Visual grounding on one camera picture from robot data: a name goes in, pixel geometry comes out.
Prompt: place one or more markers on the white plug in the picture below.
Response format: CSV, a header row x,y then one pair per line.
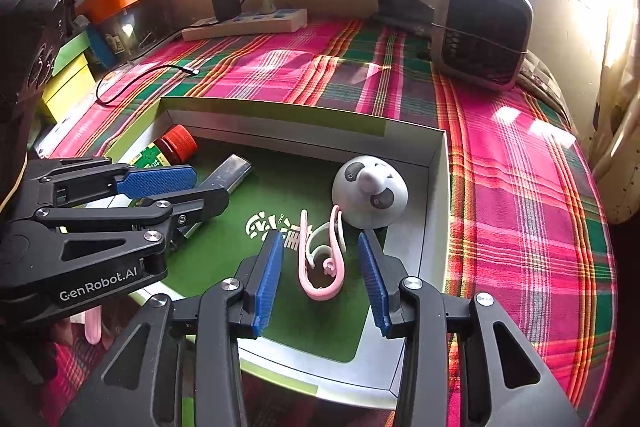
x,y
272,4

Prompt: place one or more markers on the cream patterned curtain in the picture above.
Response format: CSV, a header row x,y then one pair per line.
x,y
620,132

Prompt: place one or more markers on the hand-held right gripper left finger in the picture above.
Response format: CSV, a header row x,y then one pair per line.
x,y
265,282

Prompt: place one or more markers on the blue box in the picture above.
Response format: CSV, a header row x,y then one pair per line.
x,y
100,52

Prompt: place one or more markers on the black power adapter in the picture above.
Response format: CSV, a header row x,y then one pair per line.
x,y
225,4

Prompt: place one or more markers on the red-capped small bottle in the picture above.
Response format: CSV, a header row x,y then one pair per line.
x,y
175,144

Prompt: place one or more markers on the black oblong device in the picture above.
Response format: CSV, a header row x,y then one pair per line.
x,y
230,172

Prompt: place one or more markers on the pink white clip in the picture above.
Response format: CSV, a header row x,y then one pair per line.
x,y
320,293

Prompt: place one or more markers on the green cardboard box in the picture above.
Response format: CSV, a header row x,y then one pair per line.
x,y
320,337

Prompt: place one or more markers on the yellow box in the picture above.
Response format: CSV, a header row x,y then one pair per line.
x,y
65,92

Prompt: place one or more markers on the patterned pillow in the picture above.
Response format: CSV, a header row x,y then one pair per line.
x,y
545,87

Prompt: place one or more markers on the person's left forearm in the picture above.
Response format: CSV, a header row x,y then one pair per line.
x,y
25,107

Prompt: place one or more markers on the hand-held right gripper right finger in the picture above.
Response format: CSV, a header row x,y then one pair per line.
x,y
372,282

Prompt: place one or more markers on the white power strip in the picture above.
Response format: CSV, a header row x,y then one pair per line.
x,y
240,26

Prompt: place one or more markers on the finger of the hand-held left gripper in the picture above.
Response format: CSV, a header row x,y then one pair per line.
x,y
200,204
155,179

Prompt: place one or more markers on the grey panda-face dome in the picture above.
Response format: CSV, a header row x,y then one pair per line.
x,y
365,207

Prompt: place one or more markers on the beige mini air cooler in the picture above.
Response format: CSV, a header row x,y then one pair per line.
x,y
480,37

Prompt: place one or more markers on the clear plastic container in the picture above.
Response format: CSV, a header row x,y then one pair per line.
x,y
145,24

